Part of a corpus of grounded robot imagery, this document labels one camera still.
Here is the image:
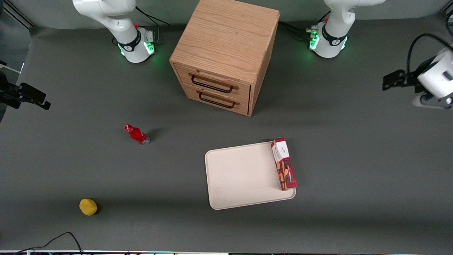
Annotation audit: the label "wooden drawer front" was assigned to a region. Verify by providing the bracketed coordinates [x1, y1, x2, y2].
[182, 83, 250, 116]
[174, 64, 251, 104]

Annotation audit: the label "beige plastic tray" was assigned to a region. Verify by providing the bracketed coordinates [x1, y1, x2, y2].
[205, 140, 297, 211]

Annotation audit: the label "black left arm base cables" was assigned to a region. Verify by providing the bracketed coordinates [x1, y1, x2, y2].
[279, 11, 331, 40]

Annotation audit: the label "red cookie box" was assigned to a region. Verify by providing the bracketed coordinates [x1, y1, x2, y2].
[270, 137, 298, 191]

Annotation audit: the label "aluminium frame rail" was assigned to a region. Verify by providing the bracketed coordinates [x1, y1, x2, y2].
[0, 0, 36, 29]

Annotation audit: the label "black arm base cables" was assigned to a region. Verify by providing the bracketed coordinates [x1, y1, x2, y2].
[135, 5, 171, 45]
[279, 11, 331, 40]

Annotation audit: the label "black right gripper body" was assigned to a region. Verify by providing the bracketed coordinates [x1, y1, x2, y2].
[0, 71, 22, 110]

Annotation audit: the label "oak wooden drawer cabinet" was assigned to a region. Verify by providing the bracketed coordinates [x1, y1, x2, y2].
[169, 0, 280, 117]

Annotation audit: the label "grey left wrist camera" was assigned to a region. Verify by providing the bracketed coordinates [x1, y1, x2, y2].
[412, 91, 453, 110]

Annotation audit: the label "black metal drawer handle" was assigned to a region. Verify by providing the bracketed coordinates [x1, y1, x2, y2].
[198, 91, 236, 109]
[191, 74, 235, 94]

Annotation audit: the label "red soda bottle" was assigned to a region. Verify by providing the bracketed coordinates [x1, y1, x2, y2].
[124, 124, 151, 146]

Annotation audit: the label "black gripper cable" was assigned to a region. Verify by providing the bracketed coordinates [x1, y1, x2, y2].
[407, 33, 449, 75]

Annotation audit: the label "black right arm base cables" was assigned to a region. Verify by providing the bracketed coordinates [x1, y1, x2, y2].
[135, 5, 171, 45]

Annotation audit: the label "black cable on table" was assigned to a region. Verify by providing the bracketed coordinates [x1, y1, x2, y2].
[13, 232, 84, 255]

